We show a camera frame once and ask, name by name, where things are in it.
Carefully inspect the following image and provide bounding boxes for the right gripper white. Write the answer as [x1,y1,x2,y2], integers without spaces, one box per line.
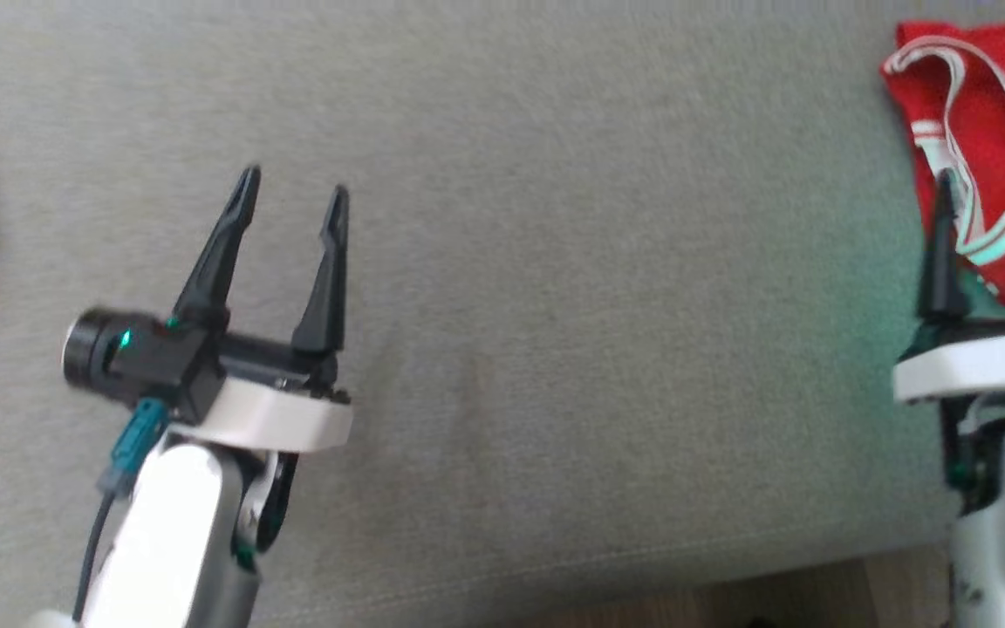
[892,167,1005,511]

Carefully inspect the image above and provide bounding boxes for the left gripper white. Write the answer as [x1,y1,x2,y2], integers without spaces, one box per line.
[167,165,353,555]

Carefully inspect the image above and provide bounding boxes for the red jersey white sleeves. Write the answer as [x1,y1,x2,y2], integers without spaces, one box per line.
[880,22,1005,311]

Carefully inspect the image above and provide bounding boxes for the grey fabric sofa seat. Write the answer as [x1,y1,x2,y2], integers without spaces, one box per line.
[0,0,1005,628]

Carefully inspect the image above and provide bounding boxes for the left camera black cable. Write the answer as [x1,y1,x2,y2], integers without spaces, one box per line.
[72,399,170,622]

